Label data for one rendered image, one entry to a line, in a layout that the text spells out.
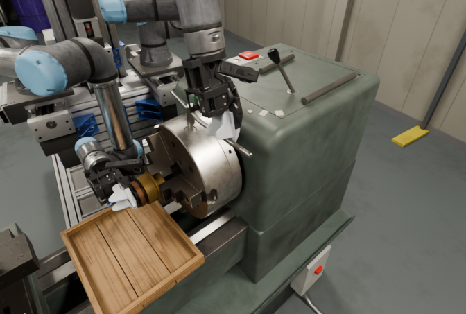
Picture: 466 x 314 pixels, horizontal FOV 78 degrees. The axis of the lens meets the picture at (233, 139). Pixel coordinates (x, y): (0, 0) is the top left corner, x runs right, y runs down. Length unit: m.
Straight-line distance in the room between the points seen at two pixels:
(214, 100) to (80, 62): 0.45
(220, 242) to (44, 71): 0.69
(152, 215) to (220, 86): 0.62
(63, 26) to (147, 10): 0.87
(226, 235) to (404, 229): 1.62
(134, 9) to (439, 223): 2.36
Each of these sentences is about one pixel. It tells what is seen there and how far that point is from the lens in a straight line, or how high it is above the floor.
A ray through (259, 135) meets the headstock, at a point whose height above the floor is 1.23.
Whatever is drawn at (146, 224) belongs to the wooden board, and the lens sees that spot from 1.04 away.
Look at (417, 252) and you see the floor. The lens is 2.31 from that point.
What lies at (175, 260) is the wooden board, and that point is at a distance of 0.95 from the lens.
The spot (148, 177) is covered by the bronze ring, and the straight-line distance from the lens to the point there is 0.84.
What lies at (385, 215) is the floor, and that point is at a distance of 2.42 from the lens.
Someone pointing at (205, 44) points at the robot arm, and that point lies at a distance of 0.55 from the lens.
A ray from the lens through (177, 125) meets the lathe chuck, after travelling 0.82.
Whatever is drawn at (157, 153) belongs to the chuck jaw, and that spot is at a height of 1.16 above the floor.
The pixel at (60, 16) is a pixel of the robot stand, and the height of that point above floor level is 1.38.
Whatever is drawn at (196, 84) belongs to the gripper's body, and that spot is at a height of 1.43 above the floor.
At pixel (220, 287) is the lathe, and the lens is 1.28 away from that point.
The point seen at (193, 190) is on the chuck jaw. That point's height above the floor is 1.11.
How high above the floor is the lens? 1.69
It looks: 37 degrees down
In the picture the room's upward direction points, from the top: straight up
